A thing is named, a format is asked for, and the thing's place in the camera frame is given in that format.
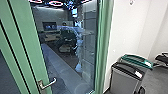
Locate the green framed glass door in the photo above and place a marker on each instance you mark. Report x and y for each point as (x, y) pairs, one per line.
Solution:
(104, 40)

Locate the grey trash bin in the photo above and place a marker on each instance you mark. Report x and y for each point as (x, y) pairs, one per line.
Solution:
(123, 81)

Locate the green lidded trash bin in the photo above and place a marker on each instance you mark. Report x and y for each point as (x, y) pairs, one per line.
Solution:
(136, 61)

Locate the grey panelled pillar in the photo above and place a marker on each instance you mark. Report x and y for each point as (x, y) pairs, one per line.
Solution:
(90, 40)

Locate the dark lobby monitor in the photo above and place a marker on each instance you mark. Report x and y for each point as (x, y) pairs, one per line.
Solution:
(49, 26)

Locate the white wall switch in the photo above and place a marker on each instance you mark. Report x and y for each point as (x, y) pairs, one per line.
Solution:
(131, 2)

